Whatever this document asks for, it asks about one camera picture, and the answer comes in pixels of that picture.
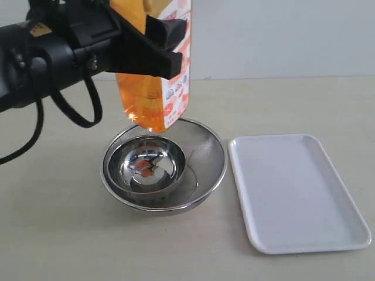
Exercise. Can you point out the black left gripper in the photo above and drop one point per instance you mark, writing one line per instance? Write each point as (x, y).
(121, 39)

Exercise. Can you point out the orange soap pump bottle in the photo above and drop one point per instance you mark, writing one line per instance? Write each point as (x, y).
(156, 103)

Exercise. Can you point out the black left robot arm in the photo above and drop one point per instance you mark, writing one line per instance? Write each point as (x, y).
(61, 41)

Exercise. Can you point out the small stainless steel bowl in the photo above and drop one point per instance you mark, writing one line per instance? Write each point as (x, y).
(146, 165)

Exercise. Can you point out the steel mesh strainer basket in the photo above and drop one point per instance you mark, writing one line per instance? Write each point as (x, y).
(206, 167)

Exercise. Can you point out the white rectangular plastic tray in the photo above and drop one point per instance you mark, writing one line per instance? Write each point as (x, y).
(292, 197)

